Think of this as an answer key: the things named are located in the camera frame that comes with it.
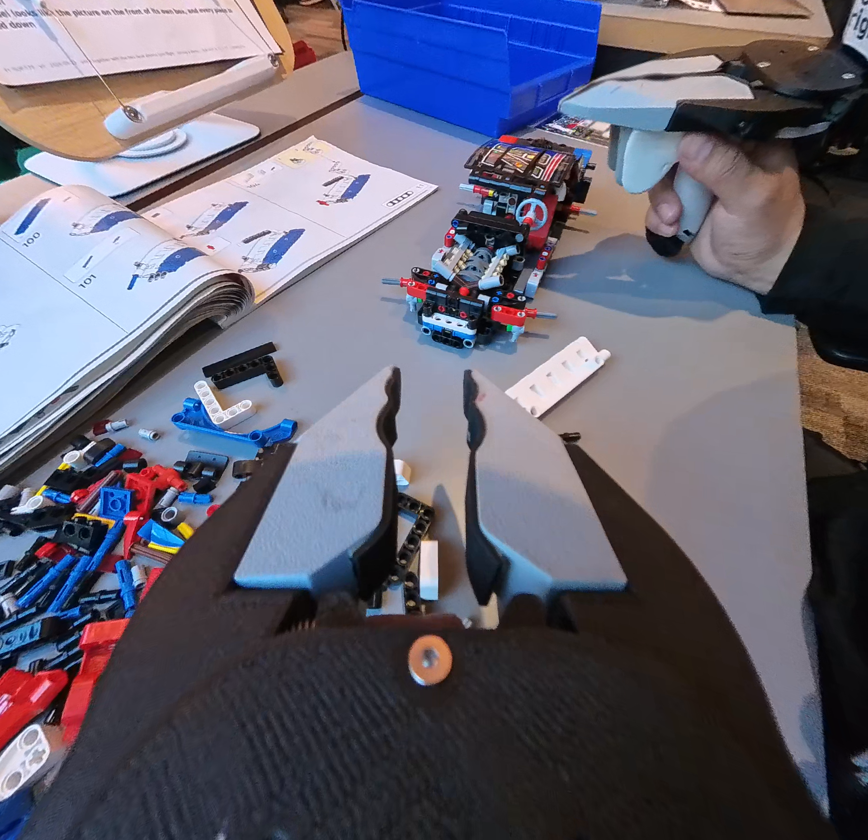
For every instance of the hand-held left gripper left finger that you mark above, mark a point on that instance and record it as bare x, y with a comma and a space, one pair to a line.
319, 508

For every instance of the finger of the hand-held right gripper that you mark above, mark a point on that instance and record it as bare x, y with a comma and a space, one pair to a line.
664, 71
630, 104

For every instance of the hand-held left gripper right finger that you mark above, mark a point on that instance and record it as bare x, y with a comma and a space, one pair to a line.
542, 508

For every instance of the white long toy panel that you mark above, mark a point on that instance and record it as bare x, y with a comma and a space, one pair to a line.
556, 376

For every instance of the pile of mixed toy bricks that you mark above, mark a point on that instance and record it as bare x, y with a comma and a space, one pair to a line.
81, 514

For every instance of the grey desk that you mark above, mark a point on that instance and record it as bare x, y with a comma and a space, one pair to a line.
678, 447

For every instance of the person's right hand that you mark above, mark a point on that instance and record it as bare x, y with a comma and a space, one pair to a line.
746, 209

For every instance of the printed sticker sheet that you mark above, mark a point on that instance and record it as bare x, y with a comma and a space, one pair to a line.
583, 127

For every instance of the blue curved toy panel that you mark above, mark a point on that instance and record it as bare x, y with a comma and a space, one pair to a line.
224, 433

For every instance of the white angled toy beam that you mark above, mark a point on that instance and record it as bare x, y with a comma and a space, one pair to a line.
217, 403

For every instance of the blue plastic bin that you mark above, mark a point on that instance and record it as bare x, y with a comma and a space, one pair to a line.
475, 87
475, 6

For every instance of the black angled toy beam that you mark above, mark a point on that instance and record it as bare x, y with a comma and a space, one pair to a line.
241, 367

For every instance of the partly built toy car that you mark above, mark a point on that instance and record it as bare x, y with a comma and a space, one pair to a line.
495, 243

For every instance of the thick building instruction booklet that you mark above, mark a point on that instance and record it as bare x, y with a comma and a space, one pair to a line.
135, 277

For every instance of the wooden book stand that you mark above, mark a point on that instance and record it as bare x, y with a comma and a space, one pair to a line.
102, 128

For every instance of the printed instruction sheet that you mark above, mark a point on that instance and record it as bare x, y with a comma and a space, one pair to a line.
135, 26

